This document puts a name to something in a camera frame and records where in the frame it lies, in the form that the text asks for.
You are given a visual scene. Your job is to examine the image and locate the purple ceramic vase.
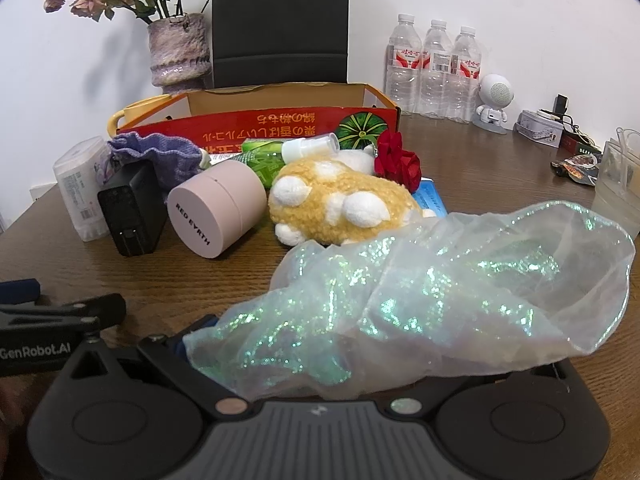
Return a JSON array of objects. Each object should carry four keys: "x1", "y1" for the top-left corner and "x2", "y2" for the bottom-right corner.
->
[{"x1": 147, "y1": 12, "x2": 212, "y2": 87}]

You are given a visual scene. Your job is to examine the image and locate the iridescent organza cloth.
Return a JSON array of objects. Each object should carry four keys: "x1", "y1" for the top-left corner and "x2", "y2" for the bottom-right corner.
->
[{"x1": 182, "y1": 200, "x2": 637, "y2": 402}]

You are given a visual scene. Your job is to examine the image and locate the blue packet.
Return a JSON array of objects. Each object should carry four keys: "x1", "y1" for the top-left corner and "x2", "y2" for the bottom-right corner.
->
[{"x1": 412, "y1": 176, "x2": 448, "y2": 218}]

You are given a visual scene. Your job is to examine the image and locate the purple knitted pouch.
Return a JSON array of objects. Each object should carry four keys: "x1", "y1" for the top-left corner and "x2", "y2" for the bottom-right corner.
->
[{"x1": 107, "y1": 132, "x2": 203, "y2": 192}]

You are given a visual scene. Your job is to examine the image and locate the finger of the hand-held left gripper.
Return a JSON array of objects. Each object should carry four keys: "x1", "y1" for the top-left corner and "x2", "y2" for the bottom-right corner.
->
[
  {"x1": 0, "y1": 280, "x2": 41, "y2": 302},
  {"x1": 0, "y1": 294, "x2": 127, "y2": 336}
]

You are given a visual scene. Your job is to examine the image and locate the white plastic pack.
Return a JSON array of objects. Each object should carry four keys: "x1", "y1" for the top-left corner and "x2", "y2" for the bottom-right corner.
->
[{"x1": 53, "y1": 136, "x2": 113, "y2": 242}]

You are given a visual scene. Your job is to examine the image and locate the yellow white plush toy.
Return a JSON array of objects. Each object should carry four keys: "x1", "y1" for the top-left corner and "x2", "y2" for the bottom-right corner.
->
[{"x1": 268, "y1": 145, "x2": 438, "y2": 247}]

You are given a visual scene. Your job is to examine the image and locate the printed snack packet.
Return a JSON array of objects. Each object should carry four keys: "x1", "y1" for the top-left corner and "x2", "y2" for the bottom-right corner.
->
[{"x1": 550, "y1": 154, "x2": 603, "y2": 187}]

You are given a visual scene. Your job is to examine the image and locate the pink round jar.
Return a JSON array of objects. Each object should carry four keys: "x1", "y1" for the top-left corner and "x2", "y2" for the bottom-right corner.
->
[{"x1": 167, "y1": 159, "x2": 268, "y2": 260}]

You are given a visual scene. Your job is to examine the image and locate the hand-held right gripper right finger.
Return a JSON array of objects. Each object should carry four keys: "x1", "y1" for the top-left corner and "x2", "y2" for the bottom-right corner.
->
[{"x1": 382, "y1": 359, "x2": 576, "y2": 418}]

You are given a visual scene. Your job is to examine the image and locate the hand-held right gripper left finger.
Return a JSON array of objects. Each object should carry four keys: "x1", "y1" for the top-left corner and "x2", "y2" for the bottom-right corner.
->
[{"x1": 59, "y1": 314, "x2": 248, "y2": 420}]

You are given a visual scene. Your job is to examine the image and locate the red cardboard box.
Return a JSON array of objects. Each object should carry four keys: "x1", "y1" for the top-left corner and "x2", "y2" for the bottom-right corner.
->
[{"x1": 120, "y1": 81, "x2": 402, "y2": 161}]

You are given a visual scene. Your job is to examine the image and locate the small dark red box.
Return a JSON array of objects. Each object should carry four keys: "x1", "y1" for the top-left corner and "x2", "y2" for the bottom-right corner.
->
[{"x1": 559, "y1": 130, "x2": 603, "y2": 156}]

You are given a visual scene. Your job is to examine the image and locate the black paper bag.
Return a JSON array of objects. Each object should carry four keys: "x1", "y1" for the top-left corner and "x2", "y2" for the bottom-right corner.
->
[{"x1": 212, "y1": 0, "x2": 350, "y2": 90}]

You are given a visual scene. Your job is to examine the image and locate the white robot figure speaker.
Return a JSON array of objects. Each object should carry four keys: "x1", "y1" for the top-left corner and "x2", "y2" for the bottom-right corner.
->
[{"x1": 472, "y1": 74, "x2": 511, "y2": 133}]

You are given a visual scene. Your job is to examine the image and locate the yellow mug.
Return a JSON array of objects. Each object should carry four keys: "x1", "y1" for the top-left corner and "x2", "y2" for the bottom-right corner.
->
[{"x1": 109, "y1": 94, "x2": 173, "y2": 138}]

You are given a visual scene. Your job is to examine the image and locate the black charger block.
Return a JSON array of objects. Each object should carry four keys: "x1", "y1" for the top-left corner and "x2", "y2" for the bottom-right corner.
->
[{"x1": 97, "y1": 160, "x2": 168, "y2": 258}]

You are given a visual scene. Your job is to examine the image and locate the red fabric rose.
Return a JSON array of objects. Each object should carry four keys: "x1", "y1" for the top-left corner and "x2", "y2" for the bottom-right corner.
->
[{"x1": 374, "y1": 130, "x2": 422, "y2": 193}]

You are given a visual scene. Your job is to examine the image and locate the clear water bottle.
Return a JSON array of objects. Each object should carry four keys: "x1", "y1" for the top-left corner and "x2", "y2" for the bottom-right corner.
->
[
  {"x1": 420, "y1": 19, "x2": 455, "y2": 120},
  {"x1": 385, "y1": 14, "x2": 423, "y2": 113},
  {"x1": 447, "y1": 25, "x2": 483, "y2": 123}
]

